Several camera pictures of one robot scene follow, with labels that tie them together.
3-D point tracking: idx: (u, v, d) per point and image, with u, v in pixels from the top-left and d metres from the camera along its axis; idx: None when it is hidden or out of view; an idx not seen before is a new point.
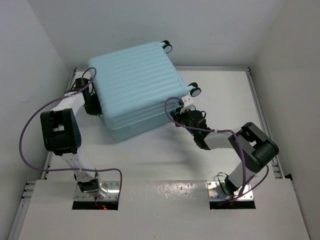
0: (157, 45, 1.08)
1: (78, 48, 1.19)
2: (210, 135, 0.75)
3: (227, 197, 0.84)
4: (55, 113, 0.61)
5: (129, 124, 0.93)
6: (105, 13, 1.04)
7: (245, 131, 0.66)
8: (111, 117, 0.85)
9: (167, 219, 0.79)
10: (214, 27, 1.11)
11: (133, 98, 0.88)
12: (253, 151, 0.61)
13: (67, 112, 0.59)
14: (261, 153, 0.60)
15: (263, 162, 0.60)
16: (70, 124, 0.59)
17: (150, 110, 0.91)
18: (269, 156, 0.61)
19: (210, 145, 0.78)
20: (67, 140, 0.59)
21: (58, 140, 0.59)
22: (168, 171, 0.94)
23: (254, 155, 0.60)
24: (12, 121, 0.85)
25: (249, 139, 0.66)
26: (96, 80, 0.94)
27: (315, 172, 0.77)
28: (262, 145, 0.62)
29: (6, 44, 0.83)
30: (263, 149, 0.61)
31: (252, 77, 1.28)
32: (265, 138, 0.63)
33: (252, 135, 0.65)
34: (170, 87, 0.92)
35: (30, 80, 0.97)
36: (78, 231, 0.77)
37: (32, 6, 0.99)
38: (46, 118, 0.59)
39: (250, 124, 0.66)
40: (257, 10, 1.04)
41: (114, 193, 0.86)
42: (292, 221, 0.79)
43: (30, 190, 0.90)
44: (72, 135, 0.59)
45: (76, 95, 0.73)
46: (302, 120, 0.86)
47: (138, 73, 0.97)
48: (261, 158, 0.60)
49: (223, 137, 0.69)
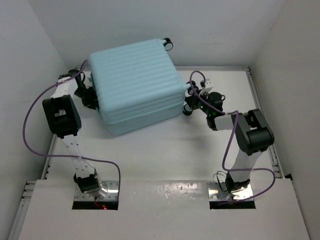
0: (158, 42, 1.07)
1: (78, 48, 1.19)
2: (221, 116, 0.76)
3: (227, 197, 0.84)
4: (55, 100, 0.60)
5: (126, 119, 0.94)
6: (105, 13, 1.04)
7: (250, 115, 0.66)
8: (108, 111, 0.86)
9: (167, 219, 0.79)
10: (214, 27, 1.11)
11: (130, 94, 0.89)
12: (248, 130, 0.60)
13: (67, 97, 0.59)
14: (255, 135, 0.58)
15: (254, 143, 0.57)
16: (71, 108, 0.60)
17: (148, 106, 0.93)
18: (263, 139, 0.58)
19: (218, 126, 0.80)
20: (70, 123, 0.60)
21: (62, 124, 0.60)
22: (168, 170, 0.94)
23: (247, 134, 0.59)
24: (12, 121, 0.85)
25: (251, 124, 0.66)
26: (95, 74, 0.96)
27: (315, 172, 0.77)
28: (259, 130, 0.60)
29: (6, 44, 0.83)
30: (259, 133, 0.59)
31: (252, 77, 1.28)
32: (266, 126, 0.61)
33: (256, 119, 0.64)
34: (168, 84, 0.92)
35: (30, 79, 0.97)
36: (78, 231, 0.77)
37: (32, 6, 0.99)
38: (47, 104, 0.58)
39: (258, 110, 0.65)
40: (257, 10, 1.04)
41: (114, 193, 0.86)
42: (292, 221, 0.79)
43: (30, 190, 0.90)
44: (75, 118, 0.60)
45: (70, 81, 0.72)
46: (302, 120, 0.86)
47: (136, 69, 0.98)
48: (253, 139, 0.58)
49: (228, 118, 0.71)
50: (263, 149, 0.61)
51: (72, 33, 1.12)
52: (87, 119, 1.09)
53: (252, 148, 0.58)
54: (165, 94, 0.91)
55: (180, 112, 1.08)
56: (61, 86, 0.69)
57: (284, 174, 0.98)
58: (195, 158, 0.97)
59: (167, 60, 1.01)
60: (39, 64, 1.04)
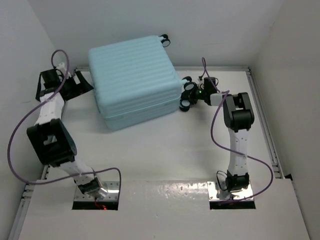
0: (155, 38, 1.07)
1: (78, 48, 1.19)
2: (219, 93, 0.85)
3: (227, 197, 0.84)
4: (42, 127, 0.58)
5: (123, 114, 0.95)
6: (105, 14, 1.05)
7: (238, 98, 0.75)
8: (103, 105, 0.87)
9: (167, 219, 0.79)
10: (214, 27, 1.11)
11: (127, 88, 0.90)
12: (233, 110, 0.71)
13: (56, 123, 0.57)
14: (238, 115, 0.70)
15: (236, 119, 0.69)
16: (61, 136, 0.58)
17: (144, 101, 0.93)
18: (243, 116, 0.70)
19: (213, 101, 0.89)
20: (63, 150, 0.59)
21: (53, 152, 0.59)
22: (168, 171, 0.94)
23: (232, 113, 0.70)
24: (12, 121, 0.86)
25: (239, 104, 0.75)
26: (93, 68, 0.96)
27: (315, 172, 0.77)
28: (243, 111, 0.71)
29: (7, 44, 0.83)
30: (242, 113, 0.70)
31: (252, 77, 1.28)
32: (249, 108, 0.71)
33: (242, 100, 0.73)
34: (165, 79, 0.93)
35: (30, 80, 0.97)
36: (78, 231, 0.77)
37: (33, 7, 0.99)
38: (34, 134, 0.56)
39: (246, 93, 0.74)
40: (257, 10, 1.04)
41: (113, 193, 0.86)
42: (292, 221, 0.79)
43: (30, 190, 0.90)
44: (68, 145, 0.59)
45: (55, 98, 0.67)
46: (302, 121, 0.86)
47: (134, 64, 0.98)
48: (236, 117, 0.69)
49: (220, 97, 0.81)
50: (247, 127, 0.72)
51: (72, 33, 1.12)
52: (87, 118, 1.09)
53: (235, 125, 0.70)
54: (159, 90, 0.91)
55: (176, 107, 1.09)
56: (47, 107, 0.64)
57: (284, 174, 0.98)
58: (195, 158, 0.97)
59: (164, 56, 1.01)
60: (40, 64, 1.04)
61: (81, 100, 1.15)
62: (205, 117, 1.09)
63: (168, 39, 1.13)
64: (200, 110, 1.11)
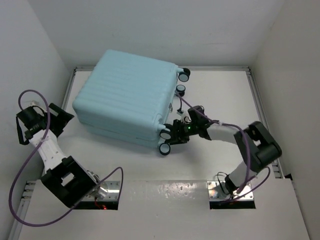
0: (171, 68, 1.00)
1: (78, 48, 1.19)
2: (214, 126, 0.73)
3: (227, 197, 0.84)
4: (54, 170, 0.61)
5: (93, 123, 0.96)
6: (105, 13, 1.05)
7: (251, 129, 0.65)
8: (75, 105, 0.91)
9: (166, 219, 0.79)
10: (214, 27, 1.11)
11: (99, 102, 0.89)
12: (257, 150, 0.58)
13: (71, 162, 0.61)
14: (265, 154, 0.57)
15: (264, 158, 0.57)
16: (78, 169, 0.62)
17: (114, 123, 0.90)
18: (270, 152, 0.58)
19: (212, 135, 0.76)
20: (85, 185, 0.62)
21: (76, 190, 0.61)
22: (168, 171, 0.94)
23: (258, 155, 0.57)
24: (12, 121, 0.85)
25: (254, 137, 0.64)
26: (98, 66, 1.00)
27: (315, 172, 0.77)
28: (267, 147, 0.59)
29: (7, 43, 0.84)
30: (267, 151, 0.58)
31: (252, 77, 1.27)
32: (271, 141, 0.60)
33: (259, 132, 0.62)
34: (141, 113, 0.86)
35: (30, 80, 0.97)
36: (78, 231, 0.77)
37: (32, 7, 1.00)
38: (53, 182, 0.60)
39: (259, 123, 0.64)
40: (257, 9, 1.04)
41: (113, 193, 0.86)
42: (292, 221, 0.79)
43: (30, 190, 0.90)
44: (86, 177, 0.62)
45: (48, 136, 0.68)
46: (301, 121, 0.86)
47: (128, 84, 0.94)
48: (264, 159, 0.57)
49: (229, 132, 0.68)
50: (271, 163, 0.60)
51: (71, 33, 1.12)
52: None
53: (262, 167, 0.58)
54: (128, 120, 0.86)
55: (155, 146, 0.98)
56: (47, 149, 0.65)
57: (284, 174, 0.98)
58: (195, 159, 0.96)
59: (162, 90, 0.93)
60: (39, 64, 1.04)
61: None
62: None
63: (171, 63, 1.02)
64: None
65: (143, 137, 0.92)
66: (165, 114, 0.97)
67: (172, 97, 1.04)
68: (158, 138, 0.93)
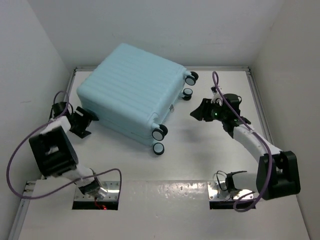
0: (179, 72, 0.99)
1: (78, 48, 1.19)
2: (243, 130, 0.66)
3: (227, 197, 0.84)
4: (44, 136, 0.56)
5: (95, 112, 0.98)
6: (105, 13, 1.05)
7: (280, 157, 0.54)
8: (78, 91, 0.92)
9: (167, 219, 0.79)
10: (214, 27, 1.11)
11: (101, 92, 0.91)
12: (274, 182, 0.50)
13: (57, 130, 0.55)
14: (279, 188, 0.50)
15: (276, 191, 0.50)
16: (63, 141, 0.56)
17: (113, 115, 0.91)
18: (286, 187, 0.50)
19: (238, 137, 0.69)
20: (64, 159, 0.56)
21: (54, 161, 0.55)
22: (168, 171, 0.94)
23: (271, 186, 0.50)
24: (11, 121, 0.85)
25: (279, 165, 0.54)
26: (107, 57, 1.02)
27: (315, 172, 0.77)
28: (286, 181, 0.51)
29: (7, 43, 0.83)
30: (284, 186, 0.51)
31: (252, 77, 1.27)
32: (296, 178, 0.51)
33: (287, 164, 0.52)
34: (139, 109, 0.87)
35: (30, 80, 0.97)
36: (78, 231, 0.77)
37: (32, 6, 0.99)
38: (36, 143, 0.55)
39: (293, 154, 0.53)
40: (258, 9, 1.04)
41: (114, 193, 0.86)
42: (292, 221, 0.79)
43: (30, 190, 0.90)
44: (69, 151, 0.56)
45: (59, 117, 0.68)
46: (301, 121, 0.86)
47: (134, 79, 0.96)
48: (275, 191, 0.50)
49: (256, 146, 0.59)
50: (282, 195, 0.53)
51: (71, 33, 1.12)
52: None
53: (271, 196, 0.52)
54: (126, 114, 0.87)
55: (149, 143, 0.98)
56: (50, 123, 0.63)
57: None
58: (195, 159, 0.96)
59: (165, 90, 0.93)
60: (39, 64, 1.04)
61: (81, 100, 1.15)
62: None
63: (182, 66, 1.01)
64: None
65: (138, 132, 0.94)
66: (163, 114, 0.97)
67: (175, 98, 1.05)
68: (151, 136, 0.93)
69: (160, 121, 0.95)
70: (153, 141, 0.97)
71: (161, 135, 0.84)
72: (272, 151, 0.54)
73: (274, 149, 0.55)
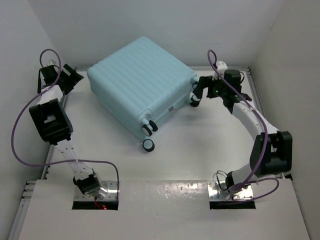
0: (185, 75, 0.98)
1: (78, 48, 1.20)
2: (242, 107, 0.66)
3: (227, 197, 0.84)
4: (42, 106, 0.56)
5: (101, 97, 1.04)
6: (105, 14, 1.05)
7: (275, 136, 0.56)
8: (89, 73, 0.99)
9: (167, 219, 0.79)
10: (214, 27, 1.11)
11: (107, 78, 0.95)
12: (267, 161, 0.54)
13: (55, 101, 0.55)
14: (271, 166, 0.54)
15: (268, 169, 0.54)
16: (60, 112, 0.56)
17: (113, 103, 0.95)
18: (279, 165, 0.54)
19: (237, 114, 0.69)
20: (61, 127, 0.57)
21: (51, 129, 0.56)
22: (168, 170, 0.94)
23: (264, 165, 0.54)
24: (12, 121, 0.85)
25: (274, 144, 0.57)
26: (124, 48, 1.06)
27: (315, 172, 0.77)
28: (278, 159, 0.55)
29: (8, 44, 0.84)
30: (277, 164, 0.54)
31: (252, 77, 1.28)
32: (288, 157, 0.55)
33: (282, 143, 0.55)
34: (136, 102, 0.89)
35: (30, 80, 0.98)
36: (78, 231, 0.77)
37: (33, 7, 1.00)
38: (34, 111, 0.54)
39: (289, 134, 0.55)
40: (258, 9, 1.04)
41: (113, 193, 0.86)
42: (292, 221, 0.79)
43: (30, 190, 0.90)
44: (65, 120, 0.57)
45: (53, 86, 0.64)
46: (302, 120, 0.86)
47: (140, 73, 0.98)
48: (268, 170, 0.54)
49: (254, 124, 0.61)
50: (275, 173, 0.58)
51: (72, 33, 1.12)
52: (87, 118, 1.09)
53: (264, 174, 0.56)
54: (123, 104, 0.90)
55: (141, 137, 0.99)
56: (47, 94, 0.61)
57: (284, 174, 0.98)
58: (195, 158, 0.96)
59: (166, 89, 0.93)
60: (39, 64, 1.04)
61: (81, 101, 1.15)
62: (204, 116, 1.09)
63: (187, 67, 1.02)
64: (201, 111, 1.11)
65: (130, 124, 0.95)
66: (161, 113, 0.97)
67: (177, 101, 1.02)
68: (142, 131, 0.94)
69: (156, 118, 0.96)
70: (145, 137, 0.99)
71: (149, 133, 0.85)
72: (269, 130, 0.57)
73: (271, 129, 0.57)
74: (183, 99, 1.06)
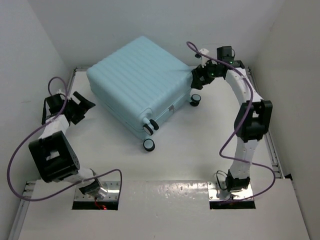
0: (185, 73, 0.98)
1: (78, 48, 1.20)
2: (234, 74, 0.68)
3: (227, 197, 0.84)
4: (44, 141, 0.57)
5: (100, 97, 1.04)
6: (105, 14, 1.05)
7: (258, 105, 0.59)
8: (88, 73, 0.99)
9: (167, 219, 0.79)
10: (214, 27, 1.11)
11: (107, 78, 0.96)
12: (248, 126, 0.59)
13: (58, 134, 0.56)
14: (251, 130, 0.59)
15: (248, 131, 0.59)
16: (65, 147, 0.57)
17: (113, 102, 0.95)
18: (257, 129, 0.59)
19: (229, 80, 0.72)
20: (66, 165, 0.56)
21: (55, 167, 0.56)
22: (168, 171, 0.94)
23: (245, 129, 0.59)
24: (12, 121, 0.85)
25: (257, 111, 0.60)
26: (123, 48, 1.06)
27: (315, 172, 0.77)
28: (258, 125, 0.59)
29: (8, 44, 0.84)
30: (257, 129, 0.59)
31: (252, 77, 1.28)
32: (266, 123, 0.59)
33: (263, 111, 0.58)
34: (136, 102, 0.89)
35: (31, 80, 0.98)
36: (77, 231, 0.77)
37: (32, 7, 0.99)
38: (36, 146, 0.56)
39: (270, 102, 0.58)
40: (257, 9, 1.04)
41: (113, 193, 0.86)
42: (292, 221, 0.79)
43: (30, 190, 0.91)
44: (70, 157, 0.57)
45: (58, 118, 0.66)
46: (301, 121, 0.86)
47: (140, 72, 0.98)
48: (248, 133, 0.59)
49: (242, 92, 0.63)
50: (257, 138, 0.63)
51: (72, 34, 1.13)
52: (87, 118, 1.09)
53: (245, 137, 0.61)
54: (123, 104, 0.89)
55: (141, 137, 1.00)
56: (50, 125, 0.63)
57: (284, 174, 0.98)
58: (195, 159, 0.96)
59: (166, 88, 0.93)
60: (39, 64, 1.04)
61: None
62: (204, 116, 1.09)
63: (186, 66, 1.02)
64: (201, 111, 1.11)
65: (131, 123, 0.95)
66: (161, 112, 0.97)
67: (177, 100, 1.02)
68: (142, 130, 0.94)
69: (156, 118, 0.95)
70: (146, 136, 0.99)
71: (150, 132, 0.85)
72: (253, 98, 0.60)
73: (256, 97, 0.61)
74: (183, 99, 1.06)
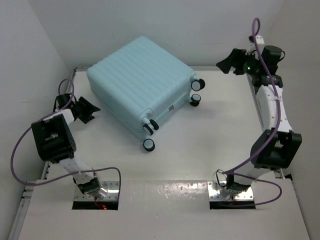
0: (185, 74, 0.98)
1: (78, 48, 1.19)
2: (268, 92, 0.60)
3: (227, 197, 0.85)
4: (46, 122, 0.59)
5: (100, 97, 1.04)
6: (105, 13, 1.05)
7: (285, 135, 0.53)
8: (89, 73, 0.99)
9: (167, 219, 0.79)
10: (214, 27, 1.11)
11: (107, 77, 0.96)
12: (266, 155, 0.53)
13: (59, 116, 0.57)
14: (269, 160, 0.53)
15: (264, 160, 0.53)
16: (63, 128, 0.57)
17: (113, 102, 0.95)
18: (275, 160, 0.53)
19: (260, 94, 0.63)
20: (62, 146, 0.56)
21: (52, 147, 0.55)
22: (168, 170, 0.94)
23: (261, 157, 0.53)
24: (11, 121, 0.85)
25: (282, 142, 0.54)
26: (124, 48, 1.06)
27: (315, 172, 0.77)
28: (278, 157, 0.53)
29: (7, 44, 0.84)
30: (276, 161, 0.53)
31: None
32: (288, 158, 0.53)
33: (289, 143, 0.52)
34: (136, 102, 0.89)
35: (31, 80, 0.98)
36: (77, 231, 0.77)
37: (32, 7, 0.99)
38: (38, 126, 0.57)
39: (300, 136, 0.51)
40: (257, 9, 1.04)
41: (114, 193, 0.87)
42: (292, 221, 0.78)
43: (30, 190, 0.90)
44: (67, 138, 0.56)
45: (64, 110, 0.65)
46: (301, 121, 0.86)
47: (141, 72, 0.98)
48: (263, 162, 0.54)
49: (269, 115, 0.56)
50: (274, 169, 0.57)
51: (72, 33, 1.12)
52: None
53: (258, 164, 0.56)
54: (123, 104, 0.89)
55: (141, 137, 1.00)
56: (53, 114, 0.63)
57: (284, 174, 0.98)
58: (195, 159, 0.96)
59: (166, 88, 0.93)
60: (39, 64, 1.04)
61: None
62: (204, 116, 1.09)
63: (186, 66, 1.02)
64: (201, 111, 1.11)
65: (131, 124, 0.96)
66: (161, 112, 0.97)
67: (177, 100, 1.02)
68: (142, 130, 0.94)
69: (156, 118, 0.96)
70: (145, 136, 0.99)
71: (150, 132, 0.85)
72: (281, 127, 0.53)
73: (285, 126, 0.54)
74: (183, 98, 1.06)
